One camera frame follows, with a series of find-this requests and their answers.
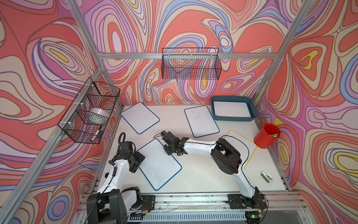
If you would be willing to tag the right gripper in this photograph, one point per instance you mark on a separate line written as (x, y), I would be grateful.
(166, 148)

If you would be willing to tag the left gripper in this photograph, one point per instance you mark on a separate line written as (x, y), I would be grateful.
(140, 157)

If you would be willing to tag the blue whiteboard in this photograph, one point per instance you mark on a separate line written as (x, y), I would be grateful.
(201, 121)
(158, 167)
(231, 109)
(140, 117)

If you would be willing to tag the yellow framed whiteboard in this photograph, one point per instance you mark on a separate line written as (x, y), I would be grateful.
(243, 145)

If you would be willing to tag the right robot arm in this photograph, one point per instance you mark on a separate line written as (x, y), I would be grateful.
(227, 158)

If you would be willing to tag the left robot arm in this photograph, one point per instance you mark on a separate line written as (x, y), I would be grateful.
(111, 203)

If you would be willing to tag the teal plastic storage box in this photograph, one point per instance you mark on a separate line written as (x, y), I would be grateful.
(247, 100)

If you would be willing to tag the white whiteboard eraser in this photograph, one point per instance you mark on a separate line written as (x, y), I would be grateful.
(267, 176)

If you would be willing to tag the marker in left basket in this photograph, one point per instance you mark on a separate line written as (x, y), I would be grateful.
(95, 135)

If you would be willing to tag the green circuit board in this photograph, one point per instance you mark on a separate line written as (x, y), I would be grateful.
(137, 216)

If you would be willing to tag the silver tape roll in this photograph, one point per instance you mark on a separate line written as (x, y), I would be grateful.
(98, 115)

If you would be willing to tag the red plastic cup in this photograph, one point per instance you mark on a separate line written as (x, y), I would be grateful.
(263, 140)

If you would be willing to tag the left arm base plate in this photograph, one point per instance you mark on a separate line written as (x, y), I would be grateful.
(145, 203)

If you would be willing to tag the left black wire basket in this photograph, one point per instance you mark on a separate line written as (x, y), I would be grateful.
(93, 107)

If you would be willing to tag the black wire basket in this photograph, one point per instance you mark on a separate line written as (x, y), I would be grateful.
(191, 63)
(93, 107)

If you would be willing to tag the back black wire basket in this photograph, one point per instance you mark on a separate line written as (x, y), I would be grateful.
(191, 63)

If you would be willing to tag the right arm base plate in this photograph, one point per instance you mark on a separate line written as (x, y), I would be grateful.
(238, 201)

